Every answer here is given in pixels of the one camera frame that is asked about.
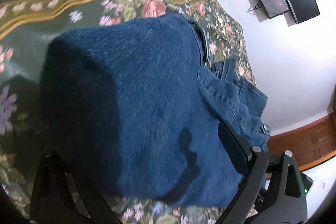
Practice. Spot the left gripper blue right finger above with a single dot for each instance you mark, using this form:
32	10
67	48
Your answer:
248	201

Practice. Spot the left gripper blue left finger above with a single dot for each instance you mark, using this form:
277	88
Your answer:
52	201

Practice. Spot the blue denim jacket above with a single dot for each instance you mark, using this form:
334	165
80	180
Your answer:
134	107

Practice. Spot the wooden wardrobe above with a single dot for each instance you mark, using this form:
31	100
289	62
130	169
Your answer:
311	144

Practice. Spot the floral bedspread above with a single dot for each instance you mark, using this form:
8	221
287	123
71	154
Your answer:
27	27

